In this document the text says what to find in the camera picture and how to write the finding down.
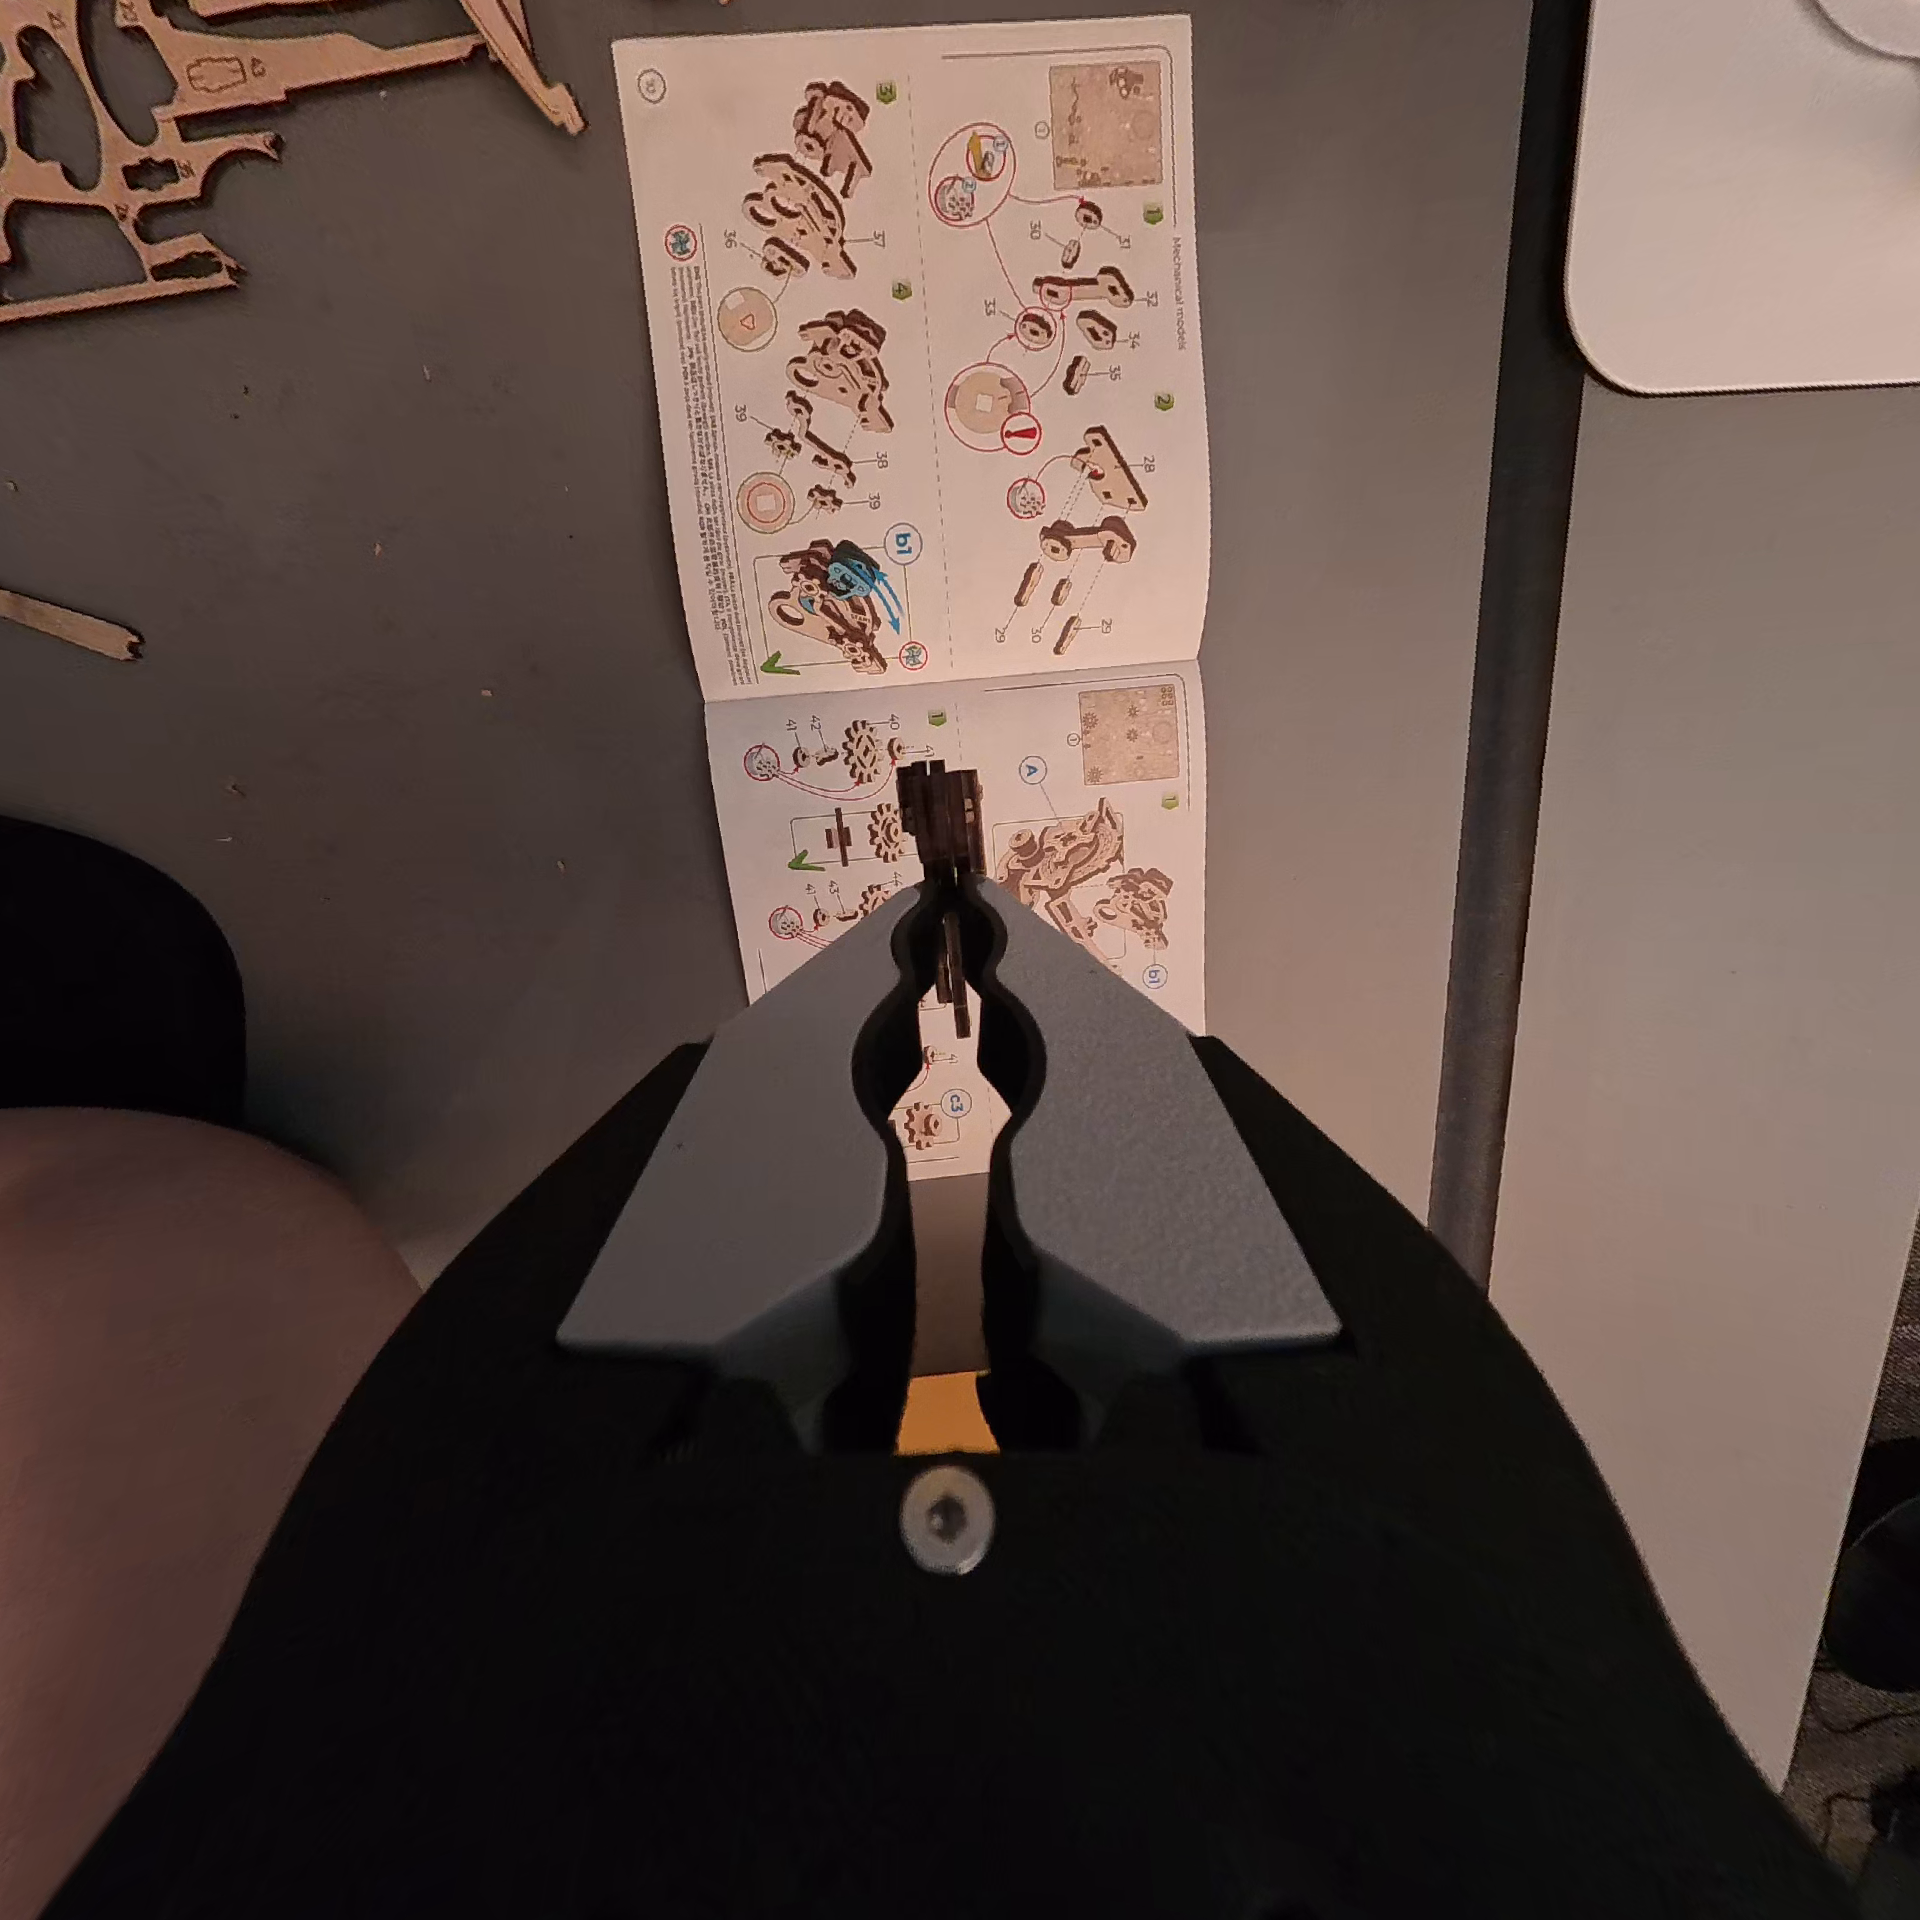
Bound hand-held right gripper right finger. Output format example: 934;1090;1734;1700
959;883;1343;1454

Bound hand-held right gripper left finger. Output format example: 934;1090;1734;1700
555;883;944;1454

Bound small wooden model assembly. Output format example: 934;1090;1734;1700
896;762;990;1041

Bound punched wooden parts sheet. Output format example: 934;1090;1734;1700
0;0;588;330

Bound yellow plastic bin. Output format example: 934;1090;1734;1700
896;1367;998;1455

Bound person's leg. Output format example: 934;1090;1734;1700
0;1106;423;1920

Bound black wrist rest pad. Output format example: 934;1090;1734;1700
0;815;247;1121

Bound paper instruction booklet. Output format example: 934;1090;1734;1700
612;17;1213;1190

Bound thin wooden stick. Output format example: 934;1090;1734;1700
0;589;143;662

